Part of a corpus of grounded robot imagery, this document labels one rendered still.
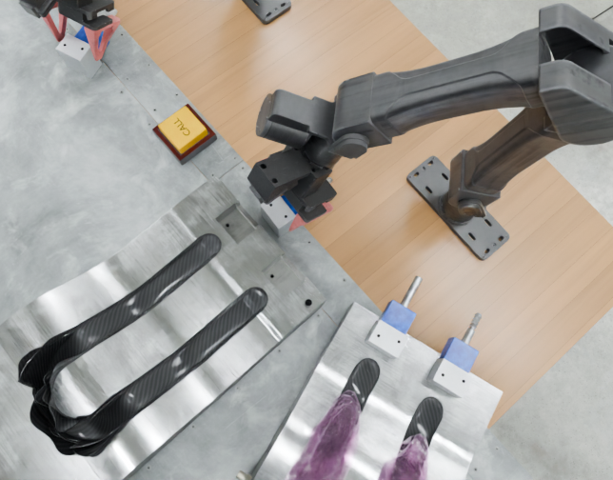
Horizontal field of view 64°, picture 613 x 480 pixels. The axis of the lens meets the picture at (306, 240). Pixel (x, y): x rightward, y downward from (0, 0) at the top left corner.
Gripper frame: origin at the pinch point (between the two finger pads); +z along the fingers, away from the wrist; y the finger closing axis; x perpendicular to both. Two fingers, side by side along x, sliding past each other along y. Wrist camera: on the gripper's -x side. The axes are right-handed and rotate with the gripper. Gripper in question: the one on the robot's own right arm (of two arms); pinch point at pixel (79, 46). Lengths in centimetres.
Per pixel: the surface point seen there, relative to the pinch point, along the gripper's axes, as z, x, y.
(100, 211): 15.5, -18.1, 17.9
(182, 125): 2.8, -3.2, 23.2
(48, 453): 27, -50, 34
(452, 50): 23, 131, 60
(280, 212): 4.5, -9.6, 45.7
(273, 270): 8, -18, 49
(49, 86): 7.8, -4.5, -3.3
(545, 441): 80, 30, 142
